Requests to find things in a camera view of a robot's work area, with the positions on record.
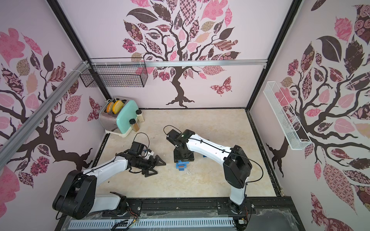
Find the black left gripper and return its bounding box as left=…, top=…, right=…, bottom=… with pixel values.
left=131, top=155, right=166, bottom=178

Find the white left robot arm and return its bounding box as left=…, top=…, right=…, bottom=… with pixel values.
left=52, top=142, right=166, bottom=219

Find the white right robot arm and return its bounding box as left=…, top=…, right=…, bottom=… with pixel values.
left=166, top=130, right=252, bottom=206

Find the brown spice jar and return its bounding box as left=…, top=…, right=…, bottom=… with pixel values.
left=129, top=118, right=140, bottom=132

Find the pale spice jar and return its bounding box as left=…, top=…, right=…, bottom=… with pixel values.
left=136, top=109, right=145, bottom=122

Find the mint green toaster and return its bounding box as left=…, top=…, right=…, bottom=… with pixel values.
left=98, top=96, right=139, bottom=137

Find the white cable duct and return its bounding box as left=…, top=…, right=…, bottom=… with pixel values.
left=67, top=217, right=234, bottom=231

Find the black wire basket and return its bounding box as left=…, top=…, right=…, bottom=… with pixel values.
left=80, top=56, right=148, bottom=88

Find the aluminium rail back wall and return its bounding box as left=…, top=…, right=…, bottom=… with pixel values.
left=92, top=59, right=267, bottom=67

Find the aluminium rail wall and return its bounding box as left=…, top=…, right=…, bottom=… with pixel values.
left=1, top=61, right=88, bottom=168
left=92, top=59, right=267, bottom=67

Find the white wire shelf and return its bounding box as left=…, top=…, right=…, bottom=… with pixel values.
left=263, top=81, right=312, bottom=150

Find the aluminium rail left wall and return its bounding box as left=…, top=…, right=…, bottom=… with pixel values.
left=1, top=61, right=88, bottom=168

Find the black corner frame post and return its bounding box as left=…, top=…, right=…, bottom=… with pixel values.
left=245, top=0, right=303, bottom=112

